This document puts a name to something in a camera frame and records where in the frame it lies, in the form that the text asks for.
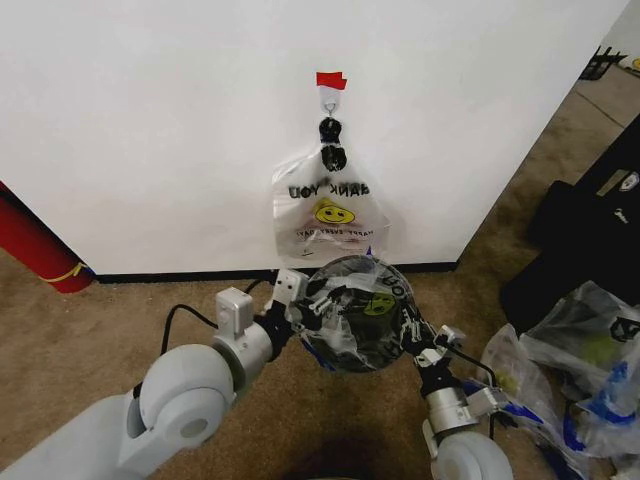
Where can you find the clear smiley bin liner bag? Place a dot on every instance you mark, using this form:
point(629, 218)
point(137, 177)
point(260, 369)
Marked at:
point(372, 300)

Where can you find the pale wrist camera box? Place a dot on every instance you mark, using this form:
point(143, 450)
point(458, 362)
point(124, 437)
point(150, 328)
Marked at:
point(289, 290)
point(450, 336)

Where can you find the white smiley thank-you bag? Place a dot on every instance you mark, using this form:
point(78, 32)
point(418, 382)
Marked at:
point(327, 215)

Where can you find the black rack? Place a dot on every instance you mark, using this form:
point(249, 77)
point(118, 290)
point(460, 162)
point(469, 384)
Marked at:
point(602, 64)

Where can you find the clear plastic bag dark contents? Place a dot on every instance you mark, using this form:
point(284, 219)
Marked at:
point(590, 330)

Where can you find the clear plastic bag blue print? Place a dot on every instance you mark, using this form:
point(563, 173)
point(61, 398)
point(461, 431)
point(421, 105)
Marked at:
point(600, 425)
point(520, 385)

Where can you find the yellow band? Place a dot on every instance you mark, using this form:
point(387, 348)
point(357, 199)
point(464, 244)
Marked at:
point(65, 274)

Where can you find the large black case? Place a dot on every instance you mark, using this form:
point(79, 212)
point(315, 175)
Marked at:
point(595, 210)

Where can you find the white wall hook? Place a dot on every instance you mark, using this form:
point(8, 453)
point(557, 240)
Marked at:
point(331, 99)

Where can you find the yellow object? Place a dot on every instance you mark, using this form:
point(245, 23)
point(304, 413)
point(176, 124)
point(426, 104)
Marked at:
point(635, 63)

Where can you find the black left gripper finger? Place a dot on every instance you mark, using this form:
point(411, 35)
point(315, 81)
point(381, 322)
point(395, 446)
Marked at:
point(319, 305)

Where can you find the red tape piece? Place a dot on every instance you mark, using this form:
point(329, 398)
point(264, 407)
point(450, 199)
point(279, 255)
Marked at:
point(330, 80)

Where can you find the red cylinder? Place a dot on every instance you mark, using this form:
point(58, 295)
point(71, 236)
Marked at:
point(35, 245)

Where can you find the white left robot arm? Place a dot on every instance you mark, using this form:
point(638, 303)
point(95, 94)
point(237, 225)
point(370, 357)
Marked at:
point(170, 400)

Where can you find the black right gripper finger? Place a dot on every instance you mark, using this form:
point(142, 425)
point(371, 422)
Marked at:
point(429, 358)
point(414, 332)

